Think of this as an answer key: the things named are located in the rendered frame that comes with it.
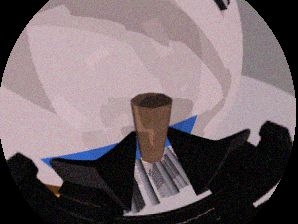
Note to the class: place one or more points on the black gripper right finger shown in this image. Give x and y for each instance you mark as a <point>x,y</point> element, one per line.
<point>202,158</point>

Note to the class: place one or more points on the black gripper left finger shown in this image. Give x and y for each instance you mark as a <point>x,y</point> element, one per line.
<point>113,172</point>

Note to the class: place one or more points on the orange rectangular block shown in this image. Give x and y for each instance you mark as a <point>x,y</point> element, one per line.
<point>53,188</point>

